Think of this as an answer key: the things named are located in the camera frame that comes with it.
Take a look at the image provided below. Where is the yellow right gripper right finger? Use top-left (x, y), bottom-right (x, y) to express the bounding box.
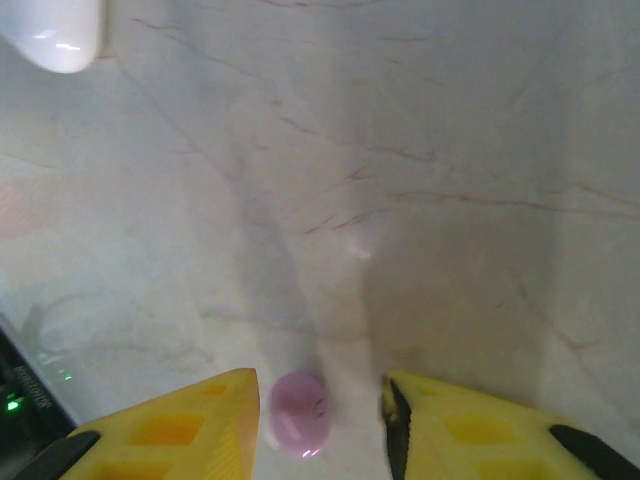
top-left (380, 369), bottom-right (640, 480)

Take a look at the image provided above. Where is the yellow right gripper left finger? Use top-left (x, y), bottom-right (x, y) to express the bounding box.
top-left (24, 368), bottom-right (262, 480)

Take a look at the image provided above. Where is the purple wireless earbud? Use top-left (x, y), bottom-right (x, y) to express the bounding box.
top-left (268, 370), bottom-right (333, 460)

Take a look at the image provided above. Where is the white earbud charging case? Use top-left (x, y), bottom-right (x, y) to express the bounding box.
top-left (0, 0), bottom-right (104, 75)

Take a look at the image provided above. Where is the black electronics box green light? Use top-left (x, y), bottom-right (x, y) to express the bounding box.
top-left (0, 312), bottom-right (81, 454)

